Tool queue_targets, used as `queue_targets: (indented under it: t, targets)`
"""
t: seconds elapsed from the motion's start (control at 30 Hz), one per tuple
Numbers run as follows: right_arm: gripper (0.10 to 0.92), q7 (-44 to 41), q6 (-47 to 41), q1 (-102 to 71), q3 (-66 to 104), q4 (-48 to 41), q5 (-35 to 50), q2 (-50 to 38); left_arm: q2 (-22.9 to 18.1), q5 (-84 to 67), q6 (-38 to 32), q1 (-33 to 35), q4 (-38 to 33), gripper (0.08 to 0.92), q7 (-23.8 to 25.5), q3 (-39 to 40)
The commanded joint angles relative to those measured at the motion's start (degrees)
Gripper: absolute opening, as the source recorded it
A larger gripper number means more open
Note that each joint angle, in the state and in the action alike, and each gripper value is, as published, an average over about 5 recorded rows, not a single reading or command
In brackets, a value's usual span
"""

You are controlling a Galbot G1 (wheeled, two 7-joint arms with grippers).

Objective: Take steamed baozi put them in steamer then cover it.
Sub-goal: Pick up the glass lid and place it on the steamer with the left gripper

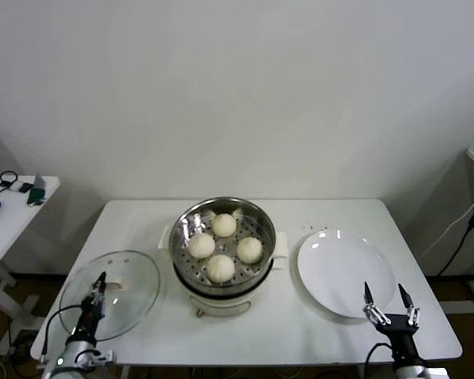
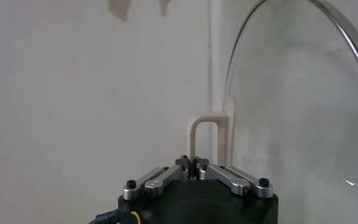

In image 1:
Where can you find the white steamed baozi bun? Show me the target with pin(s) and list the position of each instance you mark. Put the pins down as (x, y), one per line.
(249, 249)
(220, 268)
(224, 225)
(201, 245)

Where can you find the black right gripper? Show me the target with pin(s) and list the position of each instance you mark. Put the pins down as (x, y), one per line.
(401, 331)

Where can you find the white round plate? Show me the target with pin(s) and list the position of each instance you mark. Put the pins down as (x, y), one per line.
(339, 276)

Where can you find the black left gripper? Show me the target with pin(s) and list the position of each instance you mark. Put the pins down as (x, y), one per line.
(90, 321)

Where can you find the green grey flat tool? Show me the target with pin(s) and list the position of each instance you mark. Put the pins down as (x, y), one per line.
(37, 195)

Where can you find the white electric cooking pot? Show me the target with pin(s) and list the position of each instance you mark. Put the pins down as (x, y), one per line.
(221, 310)

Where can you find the small black device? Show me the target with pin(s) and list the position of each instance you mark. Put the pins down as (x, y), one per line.
(25, 188)

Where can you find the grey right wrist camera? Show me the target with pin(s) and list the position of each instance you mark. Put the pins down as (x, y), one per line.
(436, 374)

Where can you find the small white device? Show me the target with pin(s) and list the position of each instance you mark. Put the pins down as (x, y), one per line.
(16, 187)

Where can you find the white table leg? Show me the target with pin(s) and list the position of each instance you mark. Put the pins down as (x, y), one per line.
(125, 373)
(360, 373)

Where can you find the stainless steel steamer basket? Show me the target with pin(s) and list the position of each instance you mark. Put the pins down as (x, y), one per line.
(260, 227)

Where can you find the white side table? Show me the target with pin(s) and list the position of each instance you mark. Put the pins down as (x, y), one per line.
(8, 237)

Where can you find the glass pot lid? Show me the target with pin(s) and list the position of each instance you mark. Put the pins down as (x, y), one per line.
(134, 276)

